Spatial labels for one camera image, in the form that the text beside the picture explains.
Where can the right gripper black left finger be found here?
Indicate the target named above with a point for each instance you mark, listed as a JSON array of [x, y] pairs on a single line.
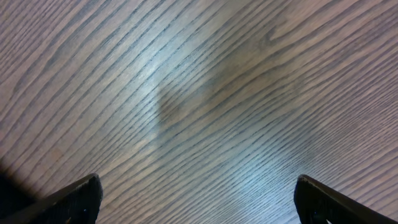
[[78, 202]]

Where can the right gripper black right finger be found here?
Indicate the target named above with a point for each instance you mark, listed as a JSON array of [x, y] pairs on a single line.
[[318, 203]]

